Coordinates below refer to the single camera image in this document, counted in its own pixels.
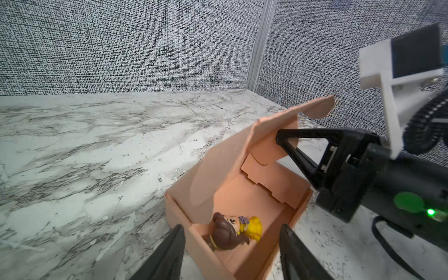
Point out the small brown yellow figurine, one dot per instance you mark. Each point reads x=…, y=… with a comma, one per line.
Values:
x=228, y=232

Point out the pink paper box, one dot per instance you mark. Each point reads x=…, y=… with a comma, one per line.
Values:
x=242, y=176

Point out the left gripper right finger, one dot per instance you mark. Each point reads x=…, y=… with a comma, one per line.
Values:
x=297, y=262

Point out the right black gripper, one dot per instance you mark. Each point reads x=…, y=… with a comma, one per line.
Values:
x=349, y=168

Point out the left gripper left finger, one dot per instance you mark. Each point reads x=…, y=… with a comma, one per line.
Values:
x=165, y=263

